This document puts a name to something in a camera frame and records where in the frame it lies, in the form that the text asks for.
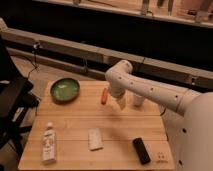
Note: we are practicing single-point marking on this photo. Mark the pale yellow gripper tip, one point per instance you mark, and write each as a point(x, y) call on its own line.
point(121, 102)

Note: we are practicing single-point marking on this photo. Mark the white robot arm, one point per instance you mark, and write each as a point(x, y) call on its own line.
point(196, 152)

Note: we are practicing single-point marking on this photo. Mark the white plastic bottle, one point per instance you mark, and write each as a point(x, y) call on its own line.
point(49, 144)

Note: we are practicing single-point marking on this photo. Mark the black remote control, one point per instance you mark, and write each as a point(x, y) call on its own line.
point(141, 151)

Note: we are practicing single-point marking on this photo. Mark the black chair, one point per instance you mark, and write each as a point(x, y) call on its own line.
point(15, 100)

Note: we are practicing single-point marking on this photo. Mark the green bowl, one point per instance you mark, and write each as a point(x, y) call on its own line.
point(65, 90)

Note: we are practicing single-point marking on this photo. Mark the white sponge block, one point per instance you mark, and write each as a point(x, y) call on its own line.
point(95, 139)

